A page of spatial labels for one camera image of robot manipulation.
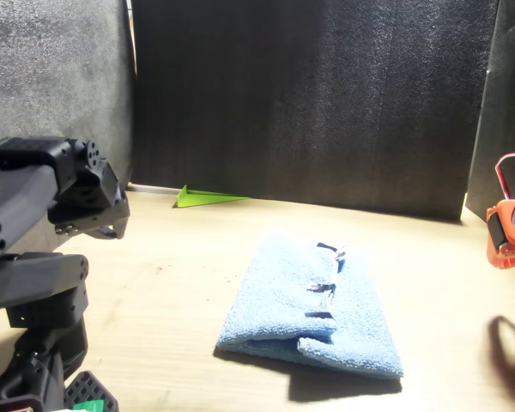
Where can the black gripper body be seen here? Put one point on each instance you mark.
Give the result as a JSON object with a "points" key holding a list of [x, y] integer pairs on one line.
{"points": [[94, 193]]}

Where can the light blue towel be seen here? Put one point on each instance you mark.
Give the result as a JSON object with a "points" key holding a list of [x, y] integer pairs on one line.
{"points": [[283, 300]]}

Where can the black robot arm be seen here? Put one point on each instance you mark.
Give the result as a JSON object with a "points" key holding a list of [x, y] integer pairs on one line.
{"points": [[26, 279]]}

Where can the lime green plastic wedge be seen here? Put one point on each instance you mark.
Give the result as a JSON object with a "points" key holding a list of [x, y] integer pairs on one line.
{"points": [[193, 199]]}

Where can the dark grey foam panel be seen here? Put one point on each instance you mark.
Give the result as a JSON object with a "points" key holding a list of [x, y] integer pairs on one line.
{"points": [[304, 107], [56, 64], [508, 107]]}

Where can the green table clamp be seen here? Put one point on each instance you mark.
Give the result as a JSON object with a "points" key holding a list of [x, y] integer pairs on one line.
{"points": [[88, 405]]}

